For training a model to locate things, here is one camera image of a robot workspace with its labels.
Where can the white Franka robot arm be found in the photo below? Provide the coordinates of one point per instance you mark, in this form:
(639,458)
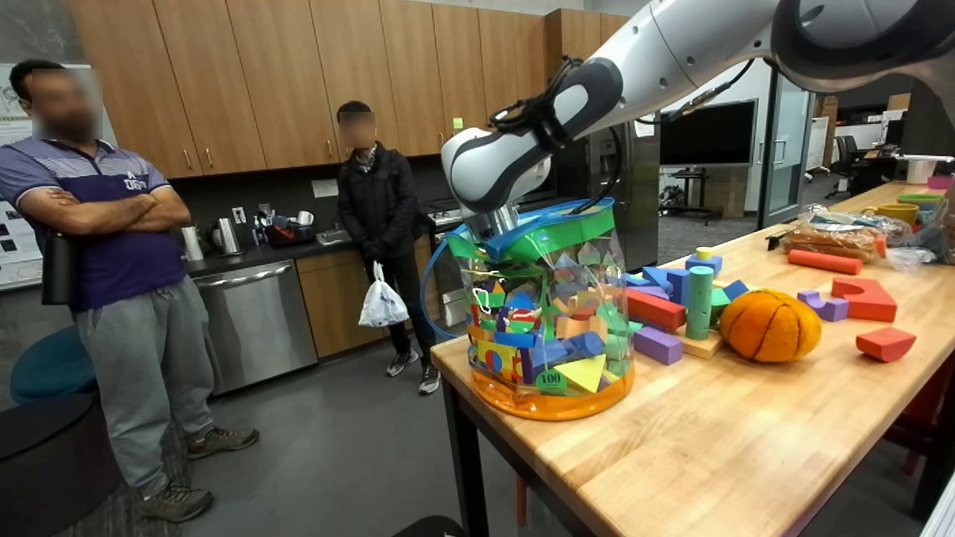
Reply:
(676,48)

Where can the clear plastic toy bag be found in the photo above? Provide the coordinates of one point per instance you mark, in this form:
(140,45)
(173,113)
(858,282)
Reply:
(537,316)

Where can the white plastic shopping bag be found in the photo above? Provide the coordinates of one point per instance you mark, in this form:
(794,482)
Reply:
(382,306)

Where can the yellow triangle foam block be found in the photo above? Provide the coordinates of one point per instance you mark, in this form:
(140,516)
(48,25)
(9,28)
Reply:
(579,373)

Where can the red cuboid foam block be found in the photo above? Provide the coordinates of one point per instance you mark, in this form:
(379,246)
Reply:
(655,310)

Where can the long blue foam block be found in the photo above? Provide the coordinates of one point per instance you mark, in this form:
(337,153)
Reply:
(661,282)

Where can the purple cuboid foam block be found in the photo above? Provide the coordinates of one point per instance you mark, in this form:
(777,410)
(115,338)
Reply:
(658,344)

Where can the green cylinder foam block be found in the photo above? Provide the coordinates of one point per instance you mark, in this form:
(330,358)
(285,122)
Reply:
(700,298)

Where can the small yellow cylinder block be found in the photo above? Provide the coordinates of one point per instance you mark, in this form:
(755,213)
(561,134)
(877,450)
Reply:
(706,253)

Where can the light orange flat block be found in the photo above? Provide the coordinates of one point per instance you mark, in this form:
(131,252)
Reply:
(703,346)

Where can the blue notched foam block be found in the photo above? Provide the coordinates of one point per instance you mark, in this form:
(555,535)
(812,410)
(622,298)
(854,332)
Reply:
(718,267)

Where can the small green foam block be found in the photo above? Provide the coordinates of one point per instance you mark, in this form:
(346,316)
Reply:
(721,303)

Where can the purple stepped foam block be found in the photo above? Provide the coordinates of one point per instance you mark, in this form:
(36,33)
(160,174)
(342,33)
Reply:
(824,306)

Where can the clear plastic snack bag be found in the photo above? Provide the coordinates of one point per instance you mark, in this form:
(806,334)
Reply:
(834,240)

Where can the small red foam block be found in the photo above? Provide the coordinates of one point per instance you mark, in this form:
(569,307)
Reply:
(885,344)

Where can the yellow-green foam block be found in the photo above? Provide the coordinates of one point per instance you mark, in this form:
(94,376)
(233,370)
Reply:
(898,213)

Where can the person in black jacket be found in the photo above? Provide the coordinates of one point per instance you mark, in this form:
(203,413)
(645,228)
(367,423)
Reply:
(378,198)

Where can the green sticky note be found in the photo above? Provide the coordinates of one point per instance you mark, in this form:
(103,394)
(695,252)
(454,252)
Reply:
(457,122)

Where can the wooden lower cabinet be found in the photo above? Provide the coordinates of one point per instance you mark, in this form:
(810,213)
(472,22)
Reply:
(333,298)

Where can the black table leg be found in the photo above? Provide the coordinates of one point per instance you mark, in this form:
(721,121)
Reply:
(463,458)

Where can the black dish rack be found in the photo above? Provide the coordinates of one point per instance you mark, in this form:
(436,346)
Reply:
(285,228)

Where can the stainless steel dishwasher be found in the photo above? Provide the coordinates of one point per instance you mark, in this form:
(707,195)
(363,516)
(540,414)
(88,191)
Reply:
(258,323)

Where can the silver kettle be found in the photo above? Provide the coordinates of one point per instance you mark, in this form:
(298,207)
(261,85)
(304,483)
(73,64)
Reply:
(227,235)

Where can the wooden upper cabinets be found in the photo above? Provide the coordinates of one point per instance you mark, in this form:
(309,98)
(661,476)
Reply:
(298,77)

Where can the black object on floor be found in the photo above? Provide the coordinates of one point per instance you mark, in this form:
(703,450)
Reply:
(428,526)

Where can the white paper towel roll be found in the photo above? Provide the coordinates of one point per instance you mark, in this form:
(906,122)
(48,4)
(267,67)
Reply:
(191,241)

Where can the orange plush basketball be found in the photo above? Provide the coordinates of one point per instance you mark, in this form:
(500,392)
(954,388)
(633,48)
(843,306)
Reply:
(769,325)

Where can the long red foam cylinder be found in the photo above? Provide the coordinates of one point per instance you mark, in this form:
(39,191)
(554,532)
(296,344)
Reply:
(824,261)

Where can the man in purple shirt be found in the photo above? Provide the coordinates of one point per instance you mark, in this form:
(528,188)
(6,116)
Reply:
(121,256)

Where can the large red foam arch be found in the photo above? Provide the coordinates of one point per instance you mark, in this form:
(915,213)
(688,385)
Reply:
(867,303)

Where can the black bottle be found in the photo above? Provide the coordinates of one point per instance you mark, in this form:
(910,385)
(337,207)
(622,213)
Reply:
(57,268)

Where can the teal chair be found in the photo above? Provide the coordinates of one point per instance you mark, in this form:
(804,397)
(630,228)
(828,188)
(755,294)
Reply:
(48,361)

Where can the grey plush toy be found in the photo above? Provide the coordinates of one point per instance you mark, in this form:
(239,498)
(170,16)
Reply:
(940,228)

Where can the black round stool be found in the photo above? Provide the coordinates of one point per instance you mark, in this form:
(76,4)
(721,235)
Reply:
(48,458)

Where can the dark monitor screen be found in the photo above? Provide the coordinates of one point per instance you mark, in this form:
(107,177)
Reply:
(930,122)

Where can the white wall outlet plate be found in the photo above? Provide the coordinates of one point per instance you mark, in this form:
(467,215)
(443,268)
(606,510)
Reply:
(327,188)

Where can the black wall monitor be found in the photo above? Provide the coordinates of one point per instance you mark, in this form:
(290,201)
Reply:
(707,133)

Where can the glass door black frame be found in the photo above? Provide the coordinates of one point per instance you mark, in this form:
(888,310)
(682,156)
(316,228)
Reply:
(791,150)

